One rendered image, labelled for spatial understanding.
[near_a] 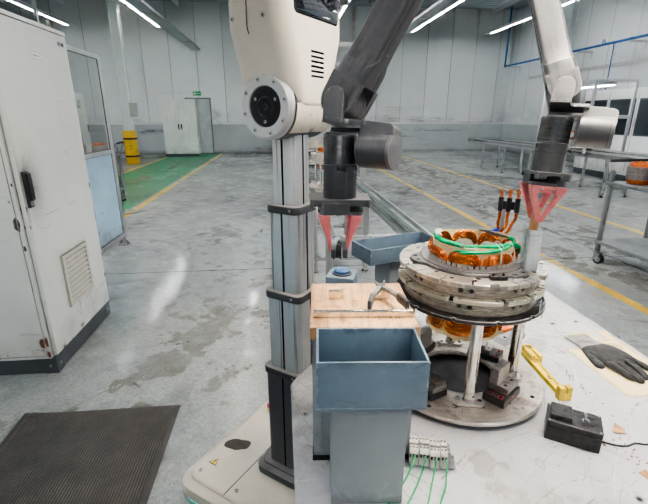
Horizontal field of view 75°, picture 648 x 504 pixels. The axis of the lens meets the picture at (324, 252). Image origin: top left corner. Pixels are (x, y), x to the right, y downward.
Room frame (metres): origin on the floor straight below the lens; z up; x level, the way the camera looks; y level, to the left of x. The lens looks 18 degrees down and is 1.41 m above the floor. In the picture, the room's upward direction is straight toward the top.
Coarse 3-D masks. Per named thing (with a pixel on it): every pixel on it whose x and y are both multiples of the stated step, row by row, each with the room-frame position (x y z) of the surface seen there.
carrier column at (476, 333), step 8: (472, 328) 0.78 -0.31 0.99; (480, 328) 0.78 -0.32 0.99; (472, 336) 0.78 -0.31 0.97; (480, 336) 0.78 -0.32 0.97; (472, 344) 0.78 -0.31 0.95; (480, 344) 0.78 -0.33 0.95; (472, 352) 0.78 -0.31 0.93; (480, 352) 0.78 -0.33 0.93; (472, 360) 0.78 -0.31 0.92; (472, 368) 0.78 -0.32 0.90; (472, 376) 0.78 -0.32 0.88; (464, 384) 0.79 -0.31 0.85; (472, 384) 0.78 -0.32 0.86; (464, 392) 0.78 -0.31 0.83; (472, 392) 0.78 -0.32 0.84; (464, 400) 0.78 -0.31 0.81; (472, 400) 0.78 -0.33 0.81
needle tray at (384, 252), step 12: (360, 240) 1.18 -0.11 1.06; (372, 240) 1.20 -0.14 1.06; (384, 240) 1.22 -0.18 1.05; (396, 240) 1.23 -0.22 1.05; (408, 240) 1.25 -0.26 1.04; (420, 240) 1.27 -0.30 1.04; (360, 252) 1.12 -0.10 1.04; (372, 252) 1.08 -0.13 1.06; (384, 252) 1.09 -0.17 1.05; (396, 252) 1.11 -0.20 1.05; (372, 264) 1.08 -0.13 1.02; (384, 264) 1.14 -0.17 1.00; (396, 264) 1.13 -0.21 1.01; (384, 276) 1.14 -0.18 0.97; (396, 276) 1.13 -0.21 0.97
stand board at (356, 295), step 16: (320, 288) 0.81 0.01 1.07; (336, 288) 0.81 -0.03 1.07; (352, 288) 0.81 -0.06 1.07; (368, 288) 0.81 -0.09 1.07; (400, 288) 0.81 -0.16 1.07; (320, 304) 0.74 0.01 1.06; (336, 304) 0.74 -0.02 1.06; (352, 304) 0.74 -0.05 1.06; (384, 304) 0.74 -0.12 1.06; (400, 304) 0.74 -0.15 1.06; (320, 320) 0.67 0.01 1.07; (336, 320) 0.67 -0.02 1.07; (352, 320) 0.67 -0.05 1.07; (368, 320) 0.67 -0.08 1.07; (384, 320) 0.67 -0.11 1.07; (400, 320) 0.67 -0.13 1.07; (416, 320) 0.67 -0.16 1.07
